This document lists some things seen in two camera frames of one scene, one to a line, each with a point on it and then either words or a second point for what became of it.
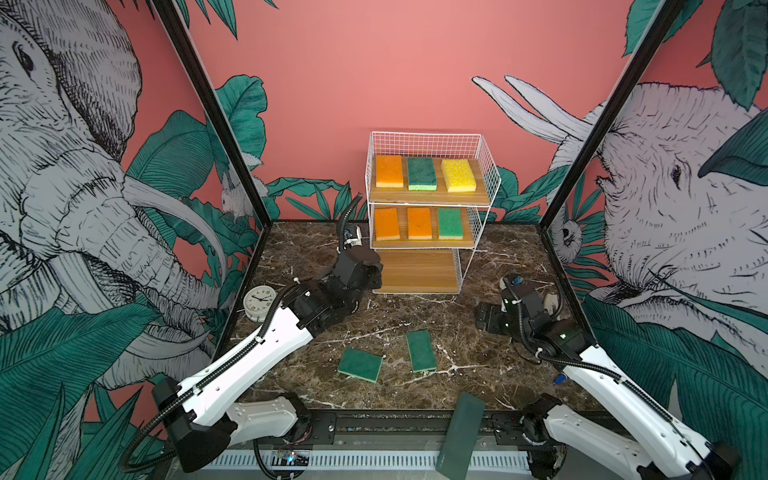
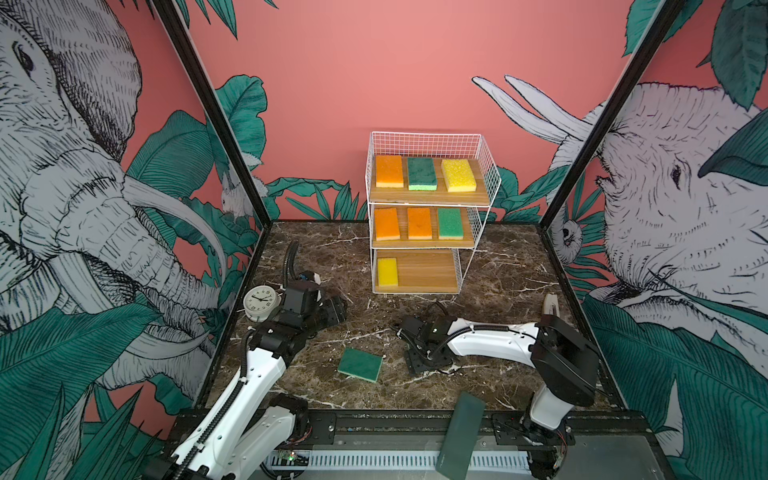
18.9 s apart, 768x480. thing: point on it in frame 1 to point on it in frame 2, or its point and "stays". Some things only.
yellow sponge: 458,175 stays
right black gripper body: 498,321 to 417,361
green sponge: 421,174 stays
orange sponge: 386,224 stays
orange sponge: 419,223 stays
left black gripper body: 376,279 to 327,313
